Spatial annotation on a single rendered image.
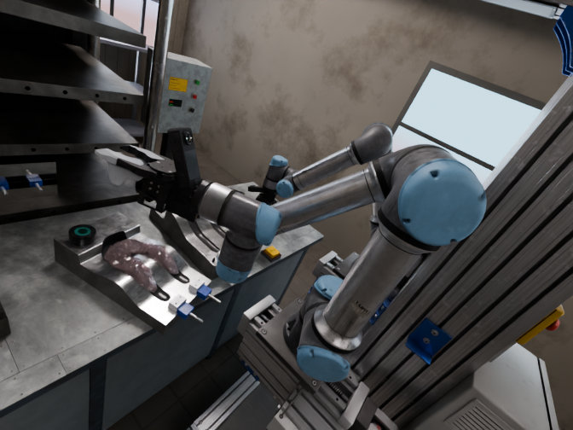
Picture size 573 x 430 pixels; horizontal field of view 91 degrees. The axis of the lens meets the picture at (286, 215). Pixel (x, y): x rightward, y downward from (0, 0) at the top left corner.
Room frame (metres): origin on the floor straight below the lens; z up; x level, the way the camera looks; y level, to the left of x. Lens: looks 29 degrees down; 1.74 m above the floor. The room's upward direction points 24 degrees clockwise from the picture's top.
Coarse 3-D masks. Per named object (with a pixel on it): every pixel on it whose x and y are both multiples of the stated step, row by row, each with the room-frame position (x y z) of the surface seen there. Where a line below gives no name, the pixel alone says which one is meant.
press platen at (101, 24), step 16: (0, 0) 0.91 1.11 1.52; (16, 0) 0.95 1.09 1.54; (32, 0) 1.04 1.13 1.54; (48, 0) 1.16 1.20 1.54; (64, 0) 1.33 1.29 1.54; (80, 0) 1.54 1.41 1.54; (32, 16) 0.98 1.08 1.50; (48, 16) 1.02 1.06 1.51; (64, 16) 1.06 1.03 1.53; (80, 16) 1.12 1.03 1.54; (96, 16) 1.28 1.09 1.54; (112, 16) 1.46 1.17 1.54; (96, 32) 1.16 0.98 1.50; (112, 32) 1.21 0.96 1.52; (128, 32) 1.26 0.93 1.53; (144, 48) 1.33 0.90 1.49
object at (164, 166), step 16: (160, 160) 0.48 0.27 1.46; (160, 176) 0.45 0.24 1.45; (176, 176) 0.45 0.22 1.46; (144, 192) 0.44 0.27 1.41; (160, 192) 0.43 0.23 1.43; (176, 192) 0.45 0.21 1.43; (192, 192) 0.45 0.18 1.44; (160, 208) 0.43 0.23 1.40; (176, 208) 0.45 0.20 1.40; (192, 208) 0.43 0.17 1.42
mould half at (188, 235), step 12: (156, 216) 1.07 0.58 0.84; (168, 216) 1.03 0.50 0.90; (168, 228) 1.02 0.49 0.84; (180, 228) 0.98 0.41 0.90; (204, 228) 1.07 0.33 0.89; (180, 240) 0.98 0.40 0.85; (192, 240) 0.97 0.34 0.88; (216, 240) 1.03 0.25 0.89; (192, 252) 0.93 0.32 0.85; (204, 252) 0.92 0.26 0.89; (204, 264) 0.89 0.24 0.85; (216, 264) 0.88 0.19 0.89; (216, 276) 0.89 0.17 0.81
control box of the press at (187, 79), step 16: (176, 64) 1.50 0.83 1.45; (192, 64) 1.59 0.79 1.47; (144, 80) 1.51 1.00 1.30; (176, 80) 1.52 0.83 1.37; (192, 80) 1.60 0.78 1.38; (208, 80) 1.70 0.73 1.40; (144, 96) 1.51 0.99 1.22; (176, 96) 1.53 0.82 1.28; (192, 96) 1.61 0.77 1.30; (144, 112) 1.50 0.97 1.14; (160, 112) 1.46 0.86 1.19; (176, 112) 1.54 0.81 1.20; (192, 112) 1.62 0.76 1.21; (160, 128) 1.47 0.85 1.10; (192, 128) 1.66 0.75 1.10
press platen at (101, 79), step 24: (0, 48) 1.13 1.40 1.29; (24, 48) 1.25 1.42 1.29; (48, 48) 1.39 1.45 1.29; (72, 48) 1.57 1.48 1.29; (0, 72) 0.91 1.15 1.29; (24, 72) 1.00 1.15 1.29; (48, 72) 1.10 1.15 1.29; (72, 72) 1.22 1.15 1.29; (96, 72) 1.35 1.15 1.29; (72, 96) 1.06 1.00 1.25; (96, 96) 1.14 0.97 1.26; (120, 96) 1.22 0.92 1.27
